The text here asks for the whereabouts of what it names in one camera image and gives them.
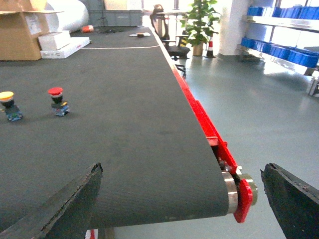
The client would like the white flat box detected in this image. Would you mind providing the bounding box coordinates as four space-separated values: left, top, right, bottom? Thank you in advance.
40 37 90 59

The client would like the metal conveyor end roller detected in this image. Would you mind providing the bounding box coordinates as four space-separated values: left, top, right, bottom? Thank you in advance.
222 169 258 223

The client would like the red push button switch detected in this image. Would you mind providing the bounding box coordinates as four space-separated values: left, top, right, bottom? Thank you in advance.
48 87 70 117

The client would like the white sheet with black item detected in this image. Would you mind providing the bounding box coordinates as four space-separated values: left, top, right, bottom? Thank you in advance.
130 32 151 38

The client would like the yellow push button switch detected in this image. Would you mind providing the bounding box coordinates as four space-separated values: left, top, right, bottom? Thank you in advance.
0 91 23 122

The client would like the potted green plant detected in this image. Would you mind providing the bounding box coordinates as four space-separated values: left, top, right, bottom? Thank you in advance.
181 0 221 56

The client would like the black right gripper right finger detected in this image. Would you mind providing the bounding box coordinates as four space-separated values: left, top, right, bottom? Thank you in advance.
261 163 319 239

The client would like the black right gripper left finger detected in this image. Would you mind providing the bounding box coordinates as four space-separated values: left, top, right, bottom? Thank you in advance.
0 163 103 239

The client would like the stainless steel shelf rack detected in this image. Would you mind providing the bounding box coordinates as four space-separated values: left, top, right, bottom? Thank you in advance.
237 0 319 97

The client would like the small white box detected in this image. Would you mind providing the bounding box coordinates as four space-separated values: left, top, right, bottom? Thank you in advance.
38 31 71 51

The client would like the orange white object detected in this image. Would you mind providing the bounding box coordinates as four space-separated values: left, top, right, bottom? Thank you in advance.
81 25 94 33

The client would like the black office chair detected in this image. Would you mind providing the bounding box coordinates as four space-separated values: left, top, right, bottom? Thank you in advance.
149 4 191 78

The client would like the white material roll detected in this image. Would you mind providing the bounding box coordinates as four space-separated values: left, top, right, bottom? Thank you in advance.
45 0 89 32

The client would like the large cardboard box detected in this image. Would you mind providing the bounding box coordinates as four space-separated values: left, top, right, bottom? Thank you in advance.
0 0 59 61

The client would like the red white traffic cone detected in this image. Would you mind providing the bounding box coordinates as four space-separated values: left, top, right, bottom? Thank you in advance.
204 36 216 58

